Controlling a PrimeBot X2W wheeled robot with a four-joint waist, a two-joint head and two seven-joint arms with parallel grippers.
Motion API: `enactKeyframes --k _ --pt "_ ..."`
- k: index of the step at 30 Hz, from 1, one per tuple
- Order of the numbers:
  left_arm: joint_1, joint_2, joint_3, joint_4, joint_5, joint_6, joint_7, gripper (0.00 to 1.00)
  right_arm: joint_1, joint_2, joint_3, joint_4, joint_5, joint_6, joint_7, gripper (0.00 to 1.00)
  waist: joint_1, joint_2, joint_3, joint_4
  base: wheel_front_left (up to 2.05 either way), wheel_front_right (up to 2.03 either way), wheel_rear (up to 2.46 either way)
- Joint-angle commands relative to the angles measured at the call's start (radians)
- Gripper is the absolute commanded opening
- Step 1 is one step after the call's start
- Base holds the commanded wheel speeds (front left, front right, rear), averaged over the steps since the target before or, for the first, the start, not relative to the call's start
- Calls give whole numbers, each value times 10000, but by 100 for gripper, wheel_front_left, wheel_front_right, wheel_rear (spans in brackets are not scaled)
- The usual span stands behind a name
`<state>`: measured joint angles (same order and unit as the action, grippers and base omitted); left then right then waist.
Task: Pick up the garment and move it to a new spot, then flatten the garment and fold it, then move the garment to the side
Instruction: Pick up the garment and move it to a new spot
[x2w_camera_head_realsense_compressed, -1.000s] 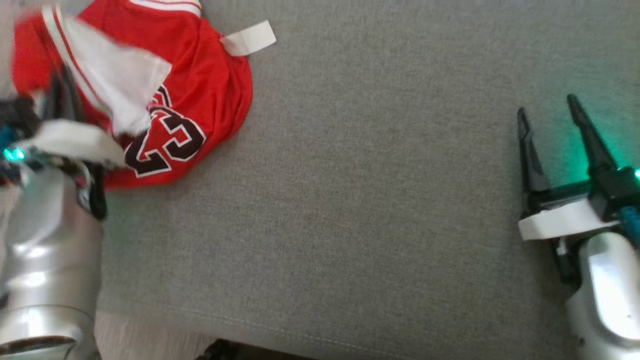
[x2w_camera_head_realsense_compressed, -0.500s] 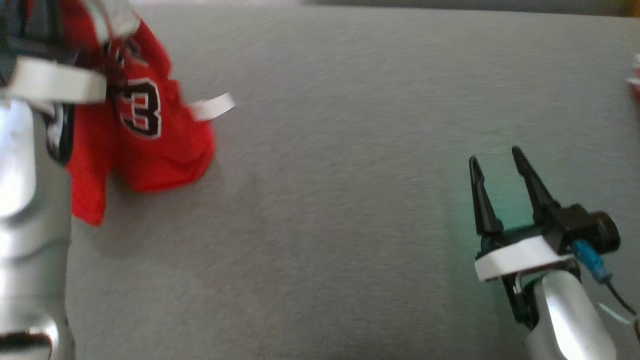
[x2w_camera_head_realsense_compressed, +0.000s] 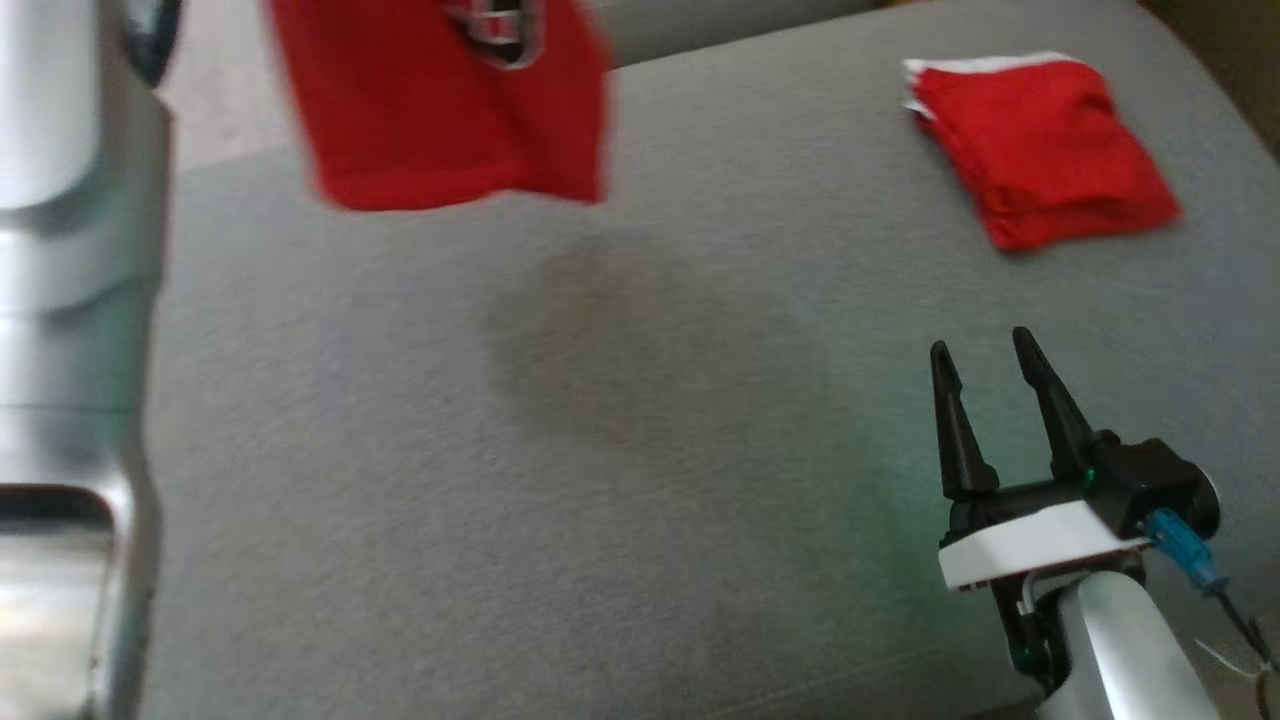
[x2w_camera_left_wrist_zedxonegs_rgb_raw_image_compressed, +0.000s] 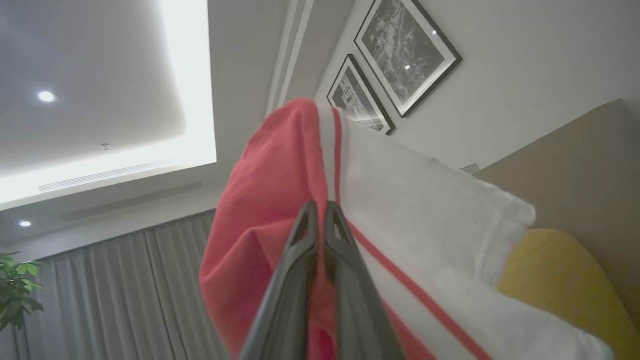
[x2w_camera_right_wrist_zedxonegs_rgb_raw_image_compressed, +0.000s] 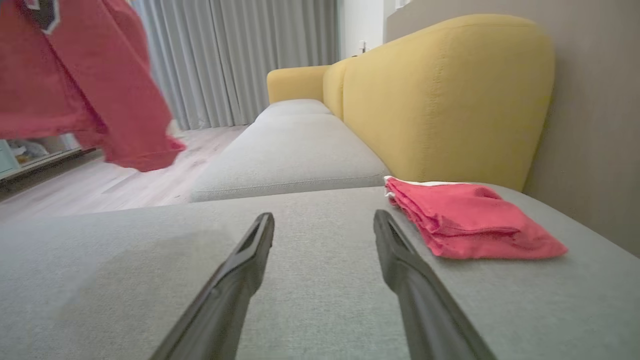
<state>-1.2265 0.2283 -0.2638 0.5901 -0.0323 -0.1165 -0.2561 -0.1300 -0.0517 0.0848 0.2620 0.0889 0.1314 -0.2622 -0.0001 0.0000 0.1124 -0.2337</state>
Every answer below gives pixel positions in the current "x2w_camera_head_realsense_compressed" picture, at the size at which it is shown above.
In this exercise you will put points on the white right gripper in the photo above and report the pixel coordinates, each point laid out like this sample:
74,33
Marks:
1040,545

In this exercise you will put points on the medium grey sofa seat cushion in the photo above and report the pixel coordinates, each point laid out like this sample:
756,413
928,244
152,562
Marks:
720,25

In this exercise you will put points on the red basketball jersey black number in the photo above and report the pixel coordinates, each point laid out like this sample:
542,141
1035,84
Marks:
400,130

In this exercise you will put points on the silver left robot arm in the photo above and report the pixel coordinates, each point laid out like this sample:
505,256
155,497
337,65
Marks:
60,300

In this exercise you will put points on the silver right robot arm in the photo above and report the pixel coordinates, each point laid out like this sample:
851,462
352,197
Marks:
1130,650

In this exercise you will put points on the blue right camera plug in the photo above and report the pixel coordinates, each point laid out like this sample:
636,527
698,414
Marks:
1185,548

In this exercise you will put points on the folded red garment white trim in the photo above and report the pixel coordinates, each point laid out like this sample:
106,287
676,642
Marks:
1040,150

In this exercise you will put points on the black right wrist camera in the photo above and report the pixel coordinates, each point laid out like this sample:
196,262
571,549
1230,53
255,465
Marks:
1150,480

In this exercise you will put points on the large grey sofa seat cushion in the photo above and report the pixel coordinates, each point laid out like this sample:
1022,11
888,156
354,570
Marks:
600,450

